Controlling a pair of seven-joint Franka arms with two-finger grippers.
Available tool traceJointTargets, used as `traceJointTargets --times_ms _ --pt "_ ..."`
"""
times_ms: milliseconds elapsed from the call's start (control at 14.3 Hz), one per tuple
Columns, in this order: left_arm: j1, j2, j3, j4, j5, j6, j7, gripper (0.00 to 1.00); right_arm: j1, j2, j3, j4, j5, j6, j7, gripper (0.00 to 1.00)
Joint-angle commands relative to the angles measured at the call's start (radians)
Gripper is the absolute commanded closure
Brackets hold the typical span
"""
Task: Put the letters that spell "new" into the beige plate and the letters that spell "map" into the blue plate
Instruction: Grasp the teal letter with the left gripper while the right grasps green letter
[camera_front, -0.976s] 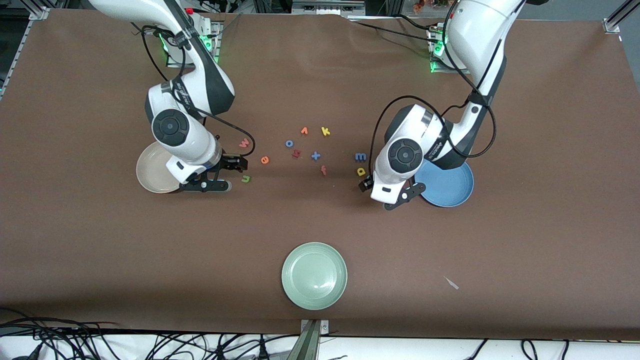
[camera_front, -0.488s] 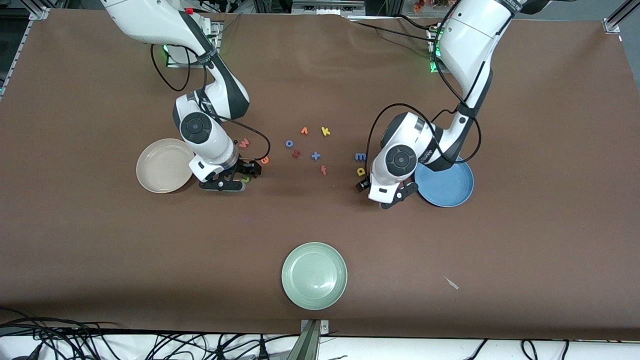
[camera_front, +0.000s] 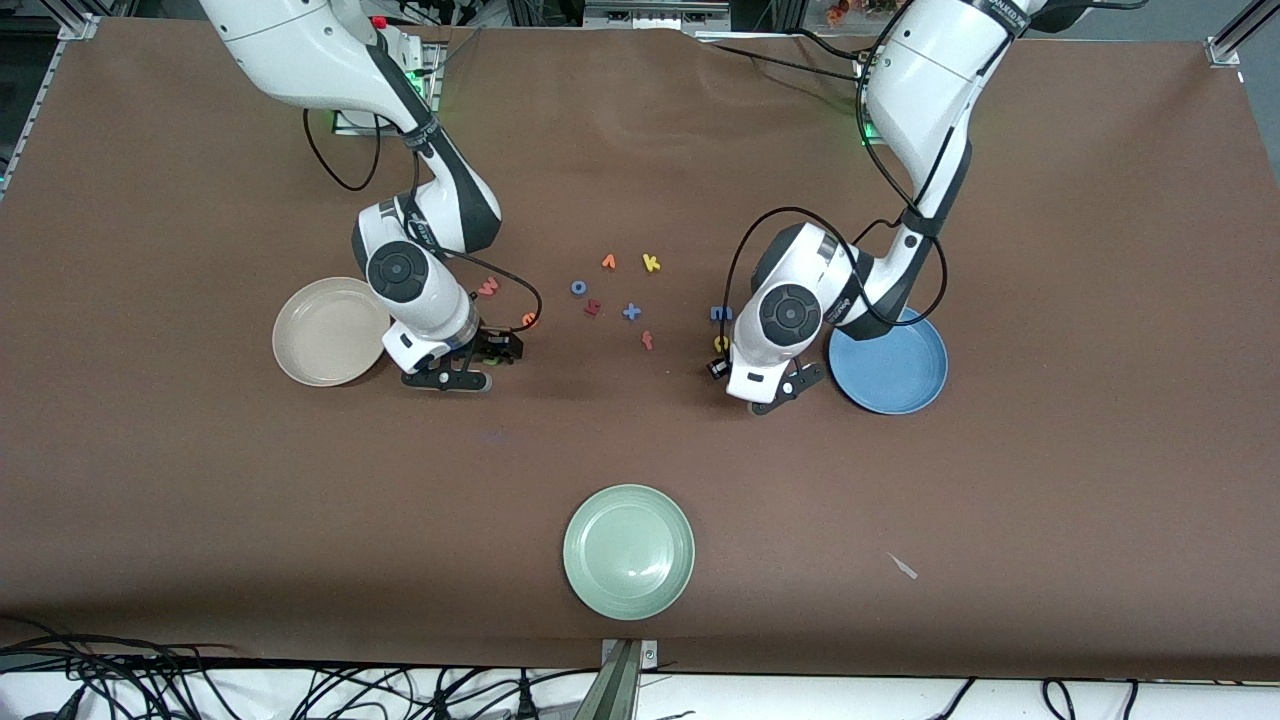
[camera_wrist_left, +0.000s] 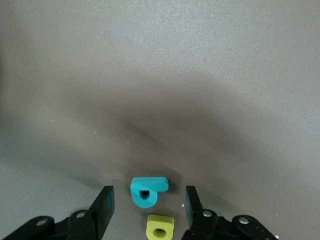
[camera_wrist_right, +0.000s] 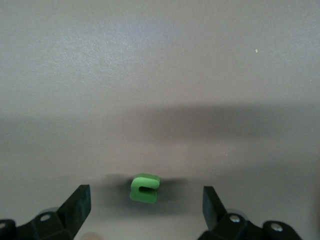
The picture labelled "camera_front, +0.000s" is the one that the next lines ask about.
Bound brown paper table cover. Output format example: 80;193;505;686
0;15;1280;681

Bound beige brown plate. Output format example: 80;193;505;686
272;277;392;388

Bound blue plate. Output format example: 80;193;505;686
828;305;949;415

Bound pale green plate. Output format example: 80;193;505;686
563;484;696;621

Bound aluminium corner profile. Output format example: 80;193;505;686
1205;0;1280;69
0;12;101;196

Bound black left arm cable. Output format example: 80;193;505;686
730;0;949;331

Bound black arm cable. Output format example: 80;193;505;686
730;0;949;331
303;105;544;341

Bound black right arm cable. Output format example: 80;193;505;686
303;105;544;341

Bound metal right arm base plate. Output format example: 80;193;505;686
332;40;446;137

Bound black cable on table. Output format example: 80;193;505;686
695;30;879;86

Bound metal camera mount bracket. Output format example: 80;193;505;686
600;638;659;720

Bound black floor cable tangle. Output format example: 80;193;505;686
0;615;591;720

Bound grey metal frame bar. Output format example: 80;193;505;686
585;0;731;31

